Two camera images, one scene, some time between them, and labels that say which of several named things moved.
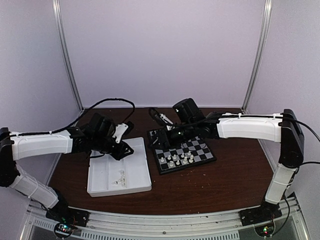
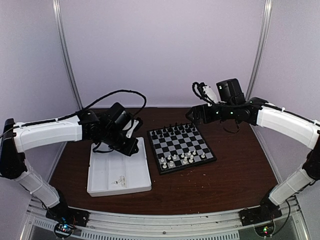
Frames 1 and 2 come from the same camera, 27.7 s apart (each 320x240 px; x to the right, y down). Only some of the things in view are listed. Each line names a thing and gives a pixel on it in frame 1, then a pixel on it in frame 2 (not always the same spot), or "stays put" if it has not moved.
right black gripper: [165, 141] -> [196, 109]
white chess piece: [185, 161] stays put
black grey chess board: [192, 152] stays put
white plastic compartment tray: [107, 176] stays put
